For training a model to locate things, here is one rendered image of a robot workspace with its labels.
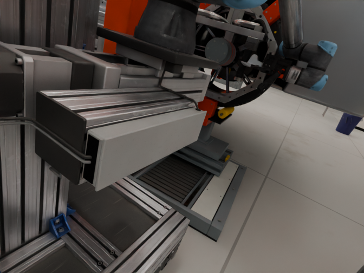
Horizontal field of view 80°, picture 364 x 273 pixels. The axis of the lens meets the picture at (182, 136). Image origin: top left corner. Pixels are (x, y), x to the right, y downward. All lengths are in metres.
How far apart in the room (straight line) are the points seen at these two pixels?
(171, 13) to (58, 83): 0.28
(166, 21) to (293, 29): 0.64
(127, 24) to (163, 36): 0.78
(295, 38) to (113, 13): 0.88
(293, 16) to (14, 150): 0.97
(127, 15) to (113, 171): 1.07
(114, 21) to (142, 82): 0.91
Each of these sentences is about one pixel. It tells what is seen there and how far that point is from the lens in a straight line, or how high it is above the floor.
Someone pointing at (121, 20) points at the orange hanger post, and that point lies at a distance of 1.30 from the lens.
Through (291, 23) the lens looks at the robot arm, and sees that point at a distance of 1.02.
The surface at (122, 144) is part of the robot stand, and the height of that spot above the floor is 0.71.
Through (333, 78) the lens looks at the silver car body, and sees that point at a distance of 1.54.
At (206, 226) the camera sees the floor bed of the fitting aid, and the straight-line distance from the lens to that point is 1.19.
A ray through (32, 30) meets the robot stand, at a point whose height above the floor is 0.78.
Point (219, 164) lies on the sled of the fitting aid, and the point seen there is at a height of 0.15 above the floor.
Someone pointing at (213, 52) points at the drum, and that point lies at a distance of 1.24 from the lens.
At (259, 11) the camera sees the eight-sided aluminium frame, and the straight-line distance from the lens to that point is 1.38.
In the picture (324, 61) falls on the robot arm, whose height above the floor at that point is 0.93.
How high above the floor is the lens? 0.84
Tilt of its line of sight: 22 degrees down
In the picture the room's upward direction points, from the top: 17 degrees clockwise
